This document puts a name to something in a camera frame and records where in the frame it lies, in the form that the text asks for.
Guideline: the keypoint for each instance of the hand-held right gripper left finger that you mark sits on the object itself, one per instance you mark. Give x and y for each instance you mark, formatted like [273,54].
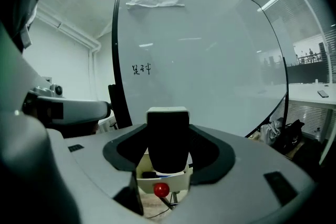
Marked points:
[92,160]

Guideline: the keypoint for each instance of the white ceiling pipe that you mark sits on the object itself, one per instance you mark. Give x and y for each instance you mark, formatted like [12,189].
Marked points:
[73,31]

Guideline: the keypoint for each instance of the black bag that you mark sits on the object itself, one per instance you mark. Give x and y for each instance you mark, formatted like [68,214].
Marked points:
[294,133]

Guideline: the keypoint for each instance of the long white desk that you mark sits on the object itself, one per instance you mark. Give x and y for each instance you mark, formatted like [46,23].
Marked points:
[304,90]

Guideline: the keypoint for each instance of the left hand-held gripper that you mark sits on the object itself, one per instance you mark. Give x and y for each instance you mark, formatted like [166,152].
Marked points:
[44,90]

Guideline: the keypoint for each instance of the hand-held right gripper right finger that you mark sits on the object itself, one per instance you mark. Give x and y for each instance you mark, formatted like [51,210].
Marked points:
[249,178]

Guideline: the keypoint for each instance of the glass whiteboard on black stand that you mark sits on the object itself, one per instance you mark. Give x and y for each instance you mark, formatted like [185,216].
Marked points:
[197,60]

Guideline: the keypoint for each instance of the grey bag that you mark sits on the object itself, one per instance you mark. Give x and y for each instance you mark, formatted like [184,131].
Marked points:
[271,131]

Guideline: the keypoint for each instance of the red ball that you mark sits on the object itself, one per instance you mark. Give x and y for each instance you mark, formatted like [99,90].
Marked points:
[161,189]

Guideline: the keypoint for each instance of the long ceiling light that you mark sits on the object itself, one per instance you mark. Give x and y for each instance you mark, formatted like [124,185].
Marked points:
[271,0]

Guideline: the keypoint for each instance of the black and white block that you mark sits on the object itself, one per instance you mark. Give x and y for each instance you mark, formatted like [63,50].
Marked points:
[168,139]

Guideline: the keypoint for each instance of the black office chair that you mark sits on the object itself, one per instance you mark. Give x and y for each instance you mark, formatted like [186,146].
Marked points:
[309,160]

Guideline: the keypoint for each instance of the clear marker tray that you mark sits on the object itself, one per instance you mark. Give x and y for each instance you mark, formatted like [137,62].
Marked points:
[178,181]

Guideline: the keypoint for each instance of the black smartphone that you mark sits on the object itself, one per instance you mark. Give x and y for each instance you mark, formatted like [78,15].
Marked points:
[323,93]

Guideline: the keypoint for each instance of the clear water bottle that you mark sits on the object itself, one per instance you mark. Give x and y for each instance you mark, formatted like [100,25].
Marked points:
[318,134]

